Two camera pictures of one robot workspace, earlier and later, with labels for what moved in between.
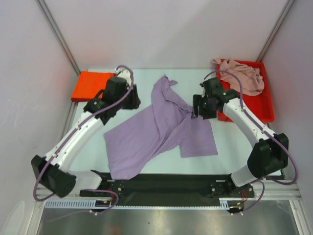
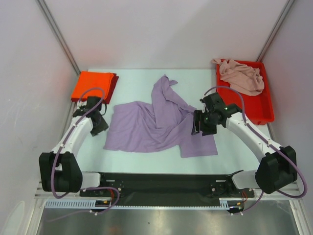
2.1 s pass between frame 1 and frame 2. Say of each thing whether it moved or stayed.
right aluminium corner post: stayed
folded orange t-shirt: stayed
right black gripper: moved
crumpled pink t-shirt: stayed
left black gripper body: moved
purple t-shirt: moved
